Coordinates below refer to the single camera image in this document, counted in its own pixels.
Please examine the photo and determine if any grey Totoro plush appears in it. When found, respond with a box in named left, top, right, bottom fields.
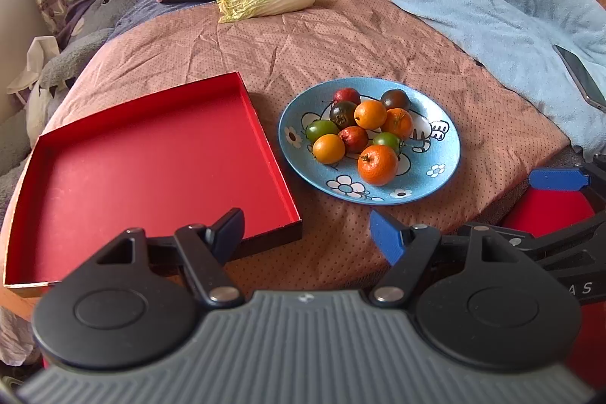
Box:
left=1, top=0, right=137, bottom=212

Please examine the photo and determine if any small red fruit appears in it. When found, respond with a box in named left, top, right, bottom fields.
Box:
left=338, top=125, right=369, bottom=154

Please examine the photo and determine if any small orange kumquat back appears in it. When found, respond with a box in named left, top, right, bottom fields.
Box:
left=353, top=100, right=387, bottom=130

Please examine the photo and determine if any green tomato front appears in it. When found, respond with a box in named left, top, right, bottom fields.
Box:
left=305, top=119, right=340, bottom=145

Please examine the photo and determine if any dark purple tomato small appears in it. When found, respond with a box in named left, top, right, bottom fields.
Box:
left=380, top=89, right=411, bottom=111

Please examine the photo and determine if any dark purple tomato large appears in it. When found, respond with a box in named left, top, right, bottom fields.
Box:
left=329, top=100, right=358, bottom=130

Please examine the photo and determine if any small orange kumquat front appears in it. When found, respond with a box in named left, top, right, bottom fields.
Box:
left=312, top=134, right=346, bottom=165

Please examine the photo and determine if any small orange kumquat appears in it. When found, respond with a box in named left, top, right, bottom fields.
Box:
left=353, top=100, right=387, bottom=130
left=312, top=134, right=346, bottom=165

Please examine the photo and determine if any red shallow tray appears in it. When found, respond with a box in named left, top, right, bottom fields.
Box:
left=3, top=73, right=302, bottom=297

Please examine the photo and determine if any red pear with stem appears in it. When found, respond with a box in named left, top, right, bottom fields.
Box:
left=332, top=87, right=361, bottom=106

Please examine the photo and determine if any blue tiger cartoon plate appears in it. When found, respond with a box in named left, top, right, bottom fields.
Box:
left=278, top=77, right=461, bottom=205

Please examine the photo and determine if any salmon dotted bedspread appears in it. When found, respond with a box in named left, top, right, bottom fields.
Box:
left=45, top=0, right=570, bottom=294

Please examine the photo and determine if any large orange tangerine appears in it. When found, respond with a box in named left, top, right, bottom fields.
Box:
left=358, top=145, right=398, bottom=187

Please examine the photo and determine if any smartphone on blanket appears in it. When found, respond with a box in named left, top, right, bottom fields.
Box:
left=554, top=45, right=606, bottom=112

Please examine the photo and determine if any green tomato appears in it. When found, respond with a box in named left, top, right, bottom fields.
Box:
left=305, top=119, right=340, bottom=145
left=373, top=132, right=401, bottom=156

